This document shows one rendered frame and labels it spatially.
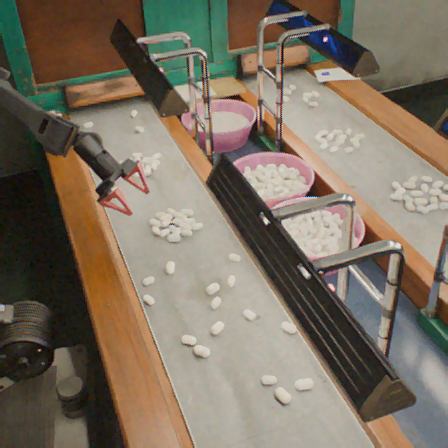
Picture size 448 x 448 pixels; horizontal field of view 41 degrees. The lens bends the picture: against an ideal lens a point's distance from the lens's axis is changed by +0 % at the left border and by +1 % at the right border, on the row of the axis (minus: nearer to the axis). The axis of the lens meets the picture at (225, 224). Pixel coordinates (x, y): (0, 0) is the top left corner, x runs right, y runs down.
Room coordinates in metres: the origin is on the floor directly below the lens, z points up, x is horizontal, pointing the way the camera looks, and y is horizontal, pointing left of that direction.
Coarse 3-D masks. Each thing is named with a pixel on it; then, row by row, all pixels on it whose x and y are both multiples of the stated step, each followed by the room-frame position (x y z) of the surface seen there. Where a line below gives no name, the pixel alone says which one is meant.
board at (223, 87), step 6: (222, 78) 2.24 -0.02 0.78; (228, 78) 2.24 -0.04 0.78; (234, 78) 2.24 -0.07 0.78; (210, 84) 2.19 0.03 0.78; (216, 84) 2.19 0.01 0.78; (222, 84) 2.19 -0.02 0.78; (228, 84) 2.18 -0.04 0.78; (234, 84) 2.18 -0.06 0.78; (216, 90) 2.13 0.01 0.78; (222, 90) 2.13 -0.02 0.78; (228, 90) 2.13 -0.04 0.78; (234, 90) 2.12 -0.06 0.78; (240, 90) 2.12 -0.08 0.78; (246, 90) 2.12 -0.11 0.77; (210, 96) 2.08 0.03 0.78; (216, 96) 2.08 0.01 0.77; (222, 96) 2.09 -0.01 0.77
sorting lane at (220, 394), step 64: (128, 128) 1.93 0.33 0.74; (128, 192) 1.51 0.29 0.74; (192, 192) 1.49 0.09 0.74; (128, 256) 1.20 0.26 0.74; (192, 256) 1.19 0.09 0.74; (192, 320) 0.96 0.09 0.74; (256, 320) 0.95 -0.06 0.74; (192, 384) 0.78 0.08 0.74; (256, 384) 0.77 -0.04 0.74; (320, 384) 0.76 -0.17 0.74
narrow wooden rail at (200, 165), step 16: (176, 128) 1.86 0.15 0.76; (176, 144) 1.78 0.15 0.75; (192, 144) 1.74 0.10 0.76; (192, 160) 1.64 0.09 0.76; (208, 192) 1.47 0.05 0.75; (240, 240) 1.23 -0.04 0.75; (272, 288) 1.04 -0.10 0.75; (304, 336) 0.88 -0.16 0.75; (336, 384) 0.75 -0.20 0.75; (384, 416) 0.66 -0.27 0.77; (368, 432) 0.64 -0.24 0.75; (384, 432) 0.63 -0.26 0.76; (400, 432) 0.63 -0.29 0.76
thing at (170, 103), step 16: (112, 32) 1.96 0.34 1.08; (128, 32) 1.84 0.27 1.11; (128, 48) 1.78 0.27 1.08; (128, 64) 1.71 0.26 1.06; (144, 64) 1.61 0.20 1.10; (144, 80) 1.55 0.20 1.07; (160, 80) 1.47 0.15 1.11; (160, 96) 1.42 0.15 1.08; (176, 96) 1.39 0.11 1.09; (160, 112) 1.38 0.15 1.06; (176, 112) 1.39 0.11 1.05
